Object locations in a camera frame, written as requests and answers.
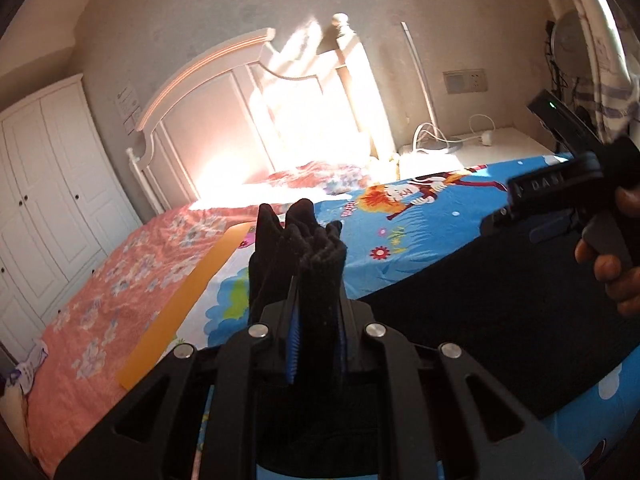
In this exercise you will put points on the blue cartoon printed blanket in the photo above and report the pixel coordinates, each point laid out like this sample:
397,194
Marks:
425,220

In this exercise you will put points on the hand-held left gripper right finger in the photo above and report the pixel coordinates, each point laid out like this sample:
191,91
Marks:
360,340

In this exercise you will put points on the wall switch socket panel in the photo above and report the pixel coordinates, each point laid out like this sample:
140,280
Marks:
465,81

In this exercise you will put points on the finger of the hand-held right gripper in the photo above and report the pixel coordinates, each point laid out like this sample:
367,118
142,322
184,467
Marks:
550,227
500,217

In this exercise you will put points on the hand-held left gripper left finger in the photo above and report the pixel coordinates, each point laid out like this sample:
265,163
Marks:
294,345

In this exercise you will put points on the person's right hand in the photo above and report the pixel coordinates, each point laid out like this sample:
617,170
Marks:
625,290

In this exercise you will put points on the white wall notice paper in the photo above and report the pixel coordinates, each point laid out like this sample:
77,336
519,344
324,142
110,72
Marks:
127,105

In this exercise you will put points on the orange cloth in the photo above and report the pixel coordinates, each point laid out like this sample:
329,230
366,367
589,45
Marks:
185,305

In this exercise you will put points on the grey standing fan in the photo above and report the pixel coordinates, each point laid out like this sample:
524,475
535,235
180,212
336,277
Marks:
570,45

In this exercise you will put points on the white bed headboard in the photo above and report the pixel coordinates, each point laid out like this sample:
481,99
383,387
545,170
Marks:
210,125

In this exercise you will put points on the white plastic bag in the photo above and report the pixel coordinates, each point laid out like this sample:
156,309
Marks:
27,365

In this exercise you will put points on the pink floral bed sheet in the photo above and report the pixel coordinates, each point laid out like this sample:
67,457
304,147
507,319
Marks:
125,280

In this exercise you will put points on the white charger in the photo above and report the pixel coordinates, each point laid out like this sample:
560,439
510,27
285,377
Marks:
486,138

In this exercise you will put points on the white nightstand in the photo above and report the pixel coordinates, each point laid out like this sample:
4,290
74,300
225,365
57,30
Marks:
510,152

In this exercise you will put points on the black pants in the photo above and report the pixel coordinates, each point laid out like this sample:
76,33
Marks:
475,310

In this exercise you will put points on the white wardrobe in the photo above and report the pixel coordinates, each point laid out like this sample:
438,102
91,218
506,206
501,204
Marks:
50,185

